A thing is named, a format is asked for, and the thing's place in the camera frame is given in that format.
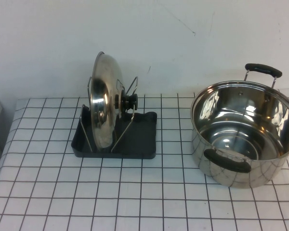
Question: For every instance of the stainless steel pot lid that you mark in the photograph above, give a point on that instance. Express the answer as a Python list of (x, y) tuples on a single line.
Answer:
[(103, 108)]

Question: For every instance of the white black-grid tablecloth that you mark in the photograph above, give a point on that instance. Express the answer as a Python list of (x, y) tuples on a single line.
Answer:
[(144, 204)]

